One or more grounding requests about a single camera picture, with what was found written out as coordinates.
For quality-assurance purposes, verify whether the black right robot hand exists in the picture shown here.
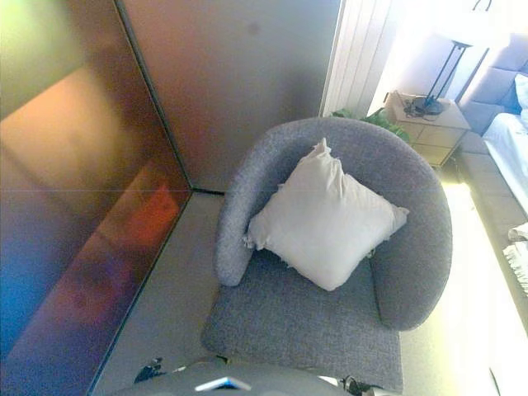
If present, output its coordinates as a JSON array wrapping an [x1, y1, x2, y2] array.
[[341, 374, 376, 394]]

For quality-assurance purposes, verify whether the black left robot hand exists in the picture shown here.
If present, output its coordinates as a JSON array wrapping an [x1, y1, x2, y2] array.
[[134, 356, 187, 384]]

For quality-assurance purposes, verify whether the white fringed cushion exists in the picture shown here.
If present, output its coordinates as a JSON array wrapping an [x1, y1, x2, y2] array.
[[244, 137, 411, 293]]

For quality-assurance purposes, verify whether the grey robot torso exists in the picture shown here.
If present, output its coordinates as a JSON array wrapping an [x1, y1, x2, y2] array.
[[106, 361, 346, 396]]

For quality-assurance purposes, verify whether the grey fabric armchair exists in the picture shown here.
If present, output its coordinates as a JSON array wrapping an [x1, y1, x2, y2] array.
[[200, 115, 455, 394]]

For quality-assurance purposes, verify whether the white fringed blanket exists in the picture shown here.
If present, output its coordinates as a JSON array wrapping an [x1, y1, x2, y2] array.
[[501, 224, 528, 295]]

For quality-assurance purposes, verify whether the upholstered bed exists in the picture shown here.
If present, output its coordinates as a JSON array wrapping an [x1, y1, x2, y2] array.
[[455, 31, 528, 300]]

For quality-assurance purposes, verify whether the green houseplant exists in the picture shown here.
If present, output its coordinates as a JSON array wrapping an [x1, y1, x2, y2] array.
[[328, 106, 413, 144]]

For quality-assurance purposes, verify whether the beige nightstand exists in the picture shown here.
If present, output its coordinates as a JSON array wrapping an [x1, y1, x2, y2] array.
[[382, 89, 473, 169]]

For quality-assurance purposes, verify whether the black table lamp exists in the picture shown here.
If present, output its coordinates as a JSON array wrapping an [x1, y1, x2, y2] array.
[[411, 37, 474, 116]]

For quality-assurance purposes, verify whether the white bed pillow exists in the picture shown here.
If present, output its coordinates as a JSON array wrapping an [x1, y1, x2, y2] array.
[[512, 73, 528, 117]]

